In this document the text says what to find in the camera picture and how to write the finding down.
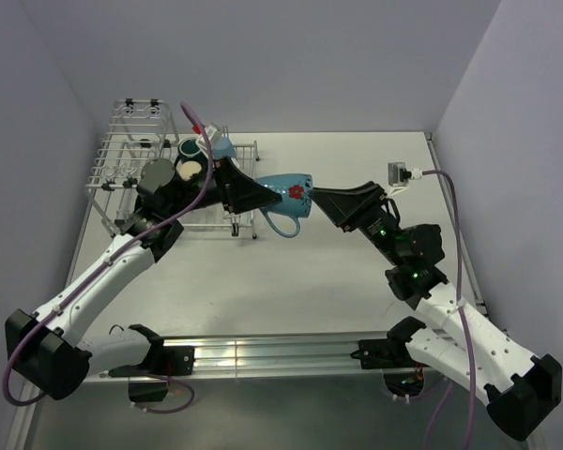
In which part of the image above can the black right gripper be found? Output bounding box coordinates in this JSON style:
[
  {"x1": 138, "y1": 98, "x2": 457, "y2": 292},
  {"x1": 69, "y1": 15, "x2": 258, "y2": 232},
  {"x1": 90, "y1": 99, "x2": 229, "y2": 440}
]
[{"x1": 309, "y1": 180, "x2": 404, "y2": 265}]

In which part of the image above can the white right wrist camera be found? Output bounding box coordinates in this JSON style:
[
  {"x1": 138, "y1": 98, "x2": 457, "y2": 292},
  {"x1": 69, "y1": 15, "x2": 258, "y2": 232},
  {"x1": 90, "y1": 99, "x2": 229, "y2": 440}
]
[{"x1": 388, "y1": 162, "x2": 423, "y2": 197}]

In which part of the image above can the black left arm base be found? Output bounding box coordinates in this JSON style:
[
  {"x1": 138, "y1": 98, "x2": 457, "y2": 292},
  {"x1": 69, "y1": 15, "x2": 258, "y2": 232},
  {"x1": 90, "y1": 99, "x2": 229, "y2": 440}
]
[{"x1": 108, "y1": 346, "x2": 195, "y2": 378}]

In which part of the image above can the metal wire dish rack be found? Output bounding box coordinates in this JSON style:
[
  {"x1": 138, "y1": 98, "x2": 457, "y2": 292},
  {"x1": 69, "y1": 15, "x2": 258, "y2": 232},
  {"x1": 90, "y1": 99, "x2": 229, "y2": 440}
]
[{"x1": 85, "y1": 97, "x2": 260, "y2": 239}]

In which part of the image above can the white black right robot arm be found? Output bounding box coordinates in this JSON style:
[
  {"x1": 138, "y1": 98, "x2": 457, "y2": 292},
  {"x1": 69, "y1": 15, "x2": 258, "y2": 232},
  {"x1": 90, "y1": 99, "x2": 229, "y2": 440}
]
[{"x1": 310, "y1": 182, "x2": 562, "y2": 442}]

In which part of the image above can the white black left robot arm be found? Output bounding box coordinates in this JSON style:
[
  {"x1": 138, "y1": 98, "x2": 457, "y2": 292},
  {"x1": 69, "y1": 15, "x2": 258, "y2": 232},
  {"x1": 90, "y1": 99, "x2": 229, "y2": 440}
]
[{"x1": 2, "y1": 157, "x2": 282, "y2": 405}]

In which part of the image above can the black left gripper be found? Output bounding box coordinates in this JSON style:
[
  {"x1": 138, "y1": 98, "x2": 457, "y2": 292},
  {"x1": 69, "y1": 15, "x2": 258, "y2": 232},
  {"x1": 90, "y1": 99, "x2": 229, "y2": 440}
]
[{"x1": 165, "y1": 156, "x2": 280, "y2": 217}]

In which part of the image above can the blue white ceramic mug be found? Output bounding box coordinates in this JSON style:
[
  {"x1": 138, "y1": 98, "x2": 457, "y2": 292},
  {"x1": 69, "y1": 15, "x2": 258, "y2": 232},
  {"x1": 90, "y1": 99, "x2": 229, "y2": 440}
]
[{"x1": 255, "y1": 173, "x2": 313, "y2": 238}]

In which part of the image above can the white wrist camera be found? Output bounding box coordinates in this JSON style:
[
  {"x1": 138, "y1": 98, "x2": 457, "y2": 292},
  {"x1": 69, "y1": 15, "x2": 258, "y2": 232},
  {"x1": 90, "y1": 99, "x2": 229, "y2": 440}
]
[
  {"x1": 388, "y1": 162, "x2": 423, "y2": 197},
  {"x1": 192, "y1": 123, "x2": 224, "y2": 152}
]

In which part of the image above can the light blue plastic cup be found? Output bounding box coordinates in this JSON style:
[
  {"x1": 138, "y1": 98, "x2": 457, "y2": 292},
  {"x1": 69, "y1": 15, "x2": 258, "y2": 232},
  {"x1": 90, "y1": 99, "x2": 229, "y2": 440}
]
[{"x1": 212, "y1": 136, "x2": 236, "y2": 159}]

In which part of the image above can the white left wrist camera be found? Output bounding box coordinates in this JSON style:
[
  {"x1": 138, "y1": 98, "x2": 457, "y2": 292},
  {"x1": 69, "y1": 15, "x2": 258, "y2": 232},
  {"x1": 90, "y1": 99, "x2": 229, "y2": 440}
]
[{"x1": 192, "y1": 123, "x2": 224, "y2": 152}]

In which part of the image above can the stainless steel cup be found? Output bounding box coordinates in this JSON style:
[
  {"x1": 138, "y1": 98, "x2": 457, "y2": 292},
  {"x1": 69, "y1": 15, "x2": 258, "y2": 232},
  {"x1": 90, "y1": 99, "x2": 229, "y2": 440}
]
[{"x1": 176, "y1": 160, "x2": 203, "y2": 181}]

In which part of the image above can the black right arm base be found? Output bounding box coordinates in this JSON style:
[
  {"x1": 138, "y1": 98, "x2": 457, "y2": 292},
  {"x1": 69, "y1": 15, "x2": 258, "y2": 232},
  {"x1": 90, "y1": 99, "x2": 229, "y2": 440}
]
[{"x1": 350, "y1": 337, "x2": 426, "y2": 370}]

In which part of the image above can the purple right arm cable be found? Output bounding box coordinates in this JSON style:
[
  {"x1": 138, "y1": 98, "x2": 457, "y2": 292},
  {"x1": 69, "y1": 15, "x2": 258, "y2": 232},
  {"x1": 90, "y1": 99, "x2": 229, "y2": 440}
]
[{"x1": 421, "y1": 169, "x2": 476, "y2": 450}]

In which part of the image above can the dark green ceramic mug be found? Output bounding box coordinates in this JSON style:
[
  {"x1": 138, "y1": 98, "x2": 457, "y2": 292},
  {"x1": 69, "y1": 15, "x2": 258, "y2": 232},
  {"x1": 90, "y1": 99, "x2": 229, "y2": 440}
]
[{"x1": 177, "y1": 138, "x2": 205, "y2": 161}]

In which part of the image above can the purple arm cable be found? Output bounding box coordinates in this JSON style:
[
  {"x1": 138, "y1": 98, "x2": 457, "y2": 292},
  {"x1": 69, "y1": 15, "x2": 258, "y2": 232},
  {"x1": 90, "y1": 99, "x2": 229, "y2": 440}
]
[
  {"x1": 421, "y1": 169, "x2": 476, "y2": 450},
  {"x1": 2, "y1": 100, "x2": 215, "y2": 414}
]

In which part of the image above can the aluminium frame rail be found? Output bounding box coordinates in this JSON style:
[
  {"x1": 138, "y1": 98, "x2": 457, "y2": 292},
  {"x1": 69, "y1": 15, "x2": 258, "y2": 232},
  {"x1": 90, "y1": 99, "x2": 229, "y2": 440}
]
[{"x1": 27, "y1": 327, "x2": 520, "y2": 385}]

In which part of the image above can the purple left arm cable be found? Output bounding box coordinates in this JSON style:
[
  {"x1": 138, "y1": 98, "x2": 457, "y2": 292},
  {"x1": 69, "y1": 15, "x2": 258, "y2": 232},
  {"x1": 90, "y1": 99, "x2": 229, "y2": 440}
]
[{"x1": 2, "y1": 100, "x2": 215, "y2": 414}]

